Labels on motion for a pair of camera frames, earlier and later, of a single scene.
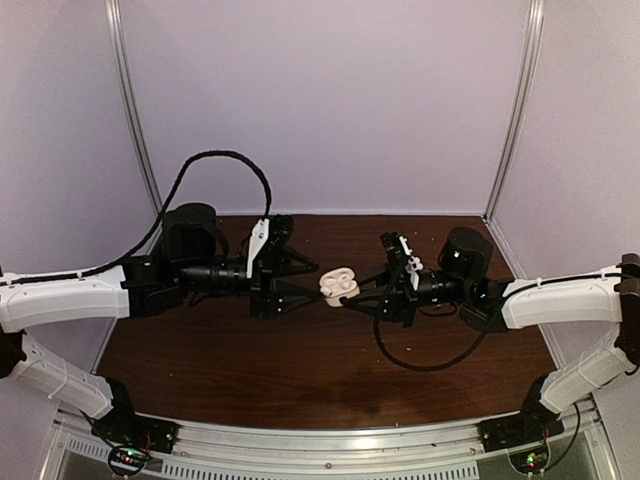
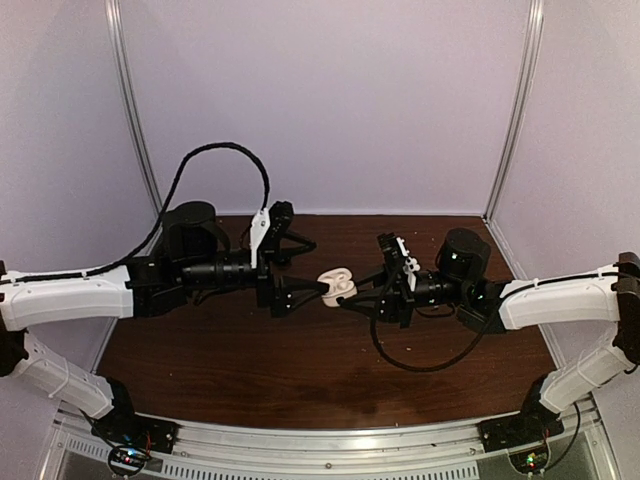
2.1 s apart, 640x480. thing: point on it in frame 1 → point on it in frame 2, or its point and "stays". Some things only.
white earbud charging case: (336, 283) stays
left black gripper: (266, 265) → (277, 297)
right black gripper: (398, 302) stays
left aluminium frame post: (114, 28) stays
